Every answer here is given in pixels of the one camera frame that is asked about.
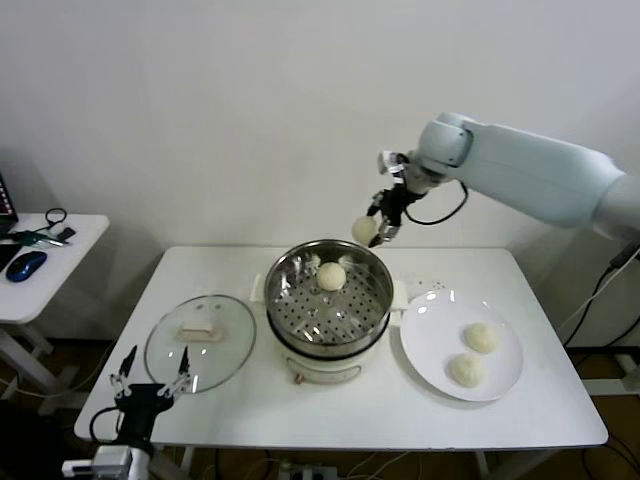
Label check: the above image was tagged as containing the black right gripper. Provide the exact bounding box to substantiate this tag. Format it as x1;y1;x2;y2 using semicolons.
368;174;426;249

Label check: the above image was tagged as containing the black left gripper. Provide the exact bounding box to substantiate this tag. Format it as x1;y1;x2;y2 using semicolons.
109;344;191;444

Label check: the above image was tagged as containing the white steamed baozi bun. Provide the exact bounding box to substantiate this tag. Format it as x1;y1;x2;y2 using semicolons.
316;262;347;291
351;216;379;242
464;322;502;355
447;353;488;389

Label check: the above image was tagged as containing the round glass pot lid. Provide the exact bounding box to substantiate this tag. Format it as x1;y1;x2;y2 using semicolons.
143;294;258;395

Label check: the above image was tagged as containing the stainless steel steamer basket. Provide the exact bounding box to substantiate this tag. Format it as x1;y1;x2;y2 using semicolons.
249;239;410;357

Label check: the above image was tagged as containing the small white side table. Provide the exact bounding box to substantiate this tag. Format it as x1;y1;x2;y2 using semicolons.
0;213;111;416

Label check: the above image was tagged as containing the white round plate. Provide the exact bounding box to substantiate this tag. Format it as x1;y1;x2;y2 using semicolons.
399;289;525;403

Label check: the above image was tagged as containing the blue computer mouse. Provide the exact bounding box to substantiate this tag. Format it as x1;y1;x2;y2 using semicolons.
5;250;49;282

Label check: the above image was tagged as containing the black laptop computer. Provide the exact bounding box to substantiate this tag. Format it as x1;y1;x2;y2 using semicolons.
0;172;25;274

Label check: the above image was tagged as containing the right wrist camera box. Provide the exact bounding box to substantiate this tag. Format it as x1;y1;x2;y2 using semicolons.
377;149;409;176

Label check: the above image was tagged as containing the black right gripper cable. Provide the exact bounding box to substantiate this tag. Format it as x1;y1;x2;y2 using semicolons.
403;179;471;225

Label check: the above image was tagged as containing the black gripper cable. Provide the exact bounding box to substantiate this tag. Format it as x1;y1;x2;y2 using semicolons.
403;179;471;225
89;407;124;445

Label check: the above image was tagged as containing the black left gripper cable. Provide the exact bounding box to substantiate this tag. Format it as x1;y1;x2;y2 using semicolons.
89;407;124;445

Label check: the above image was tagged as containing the green handled tool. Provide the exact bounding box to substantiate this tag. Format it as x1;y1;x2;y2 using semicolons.
9;228;69;247

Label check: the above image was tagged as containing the black power cable with adapter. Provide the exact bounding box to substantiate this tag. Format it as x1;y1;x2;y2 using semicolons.
563;241;640;349

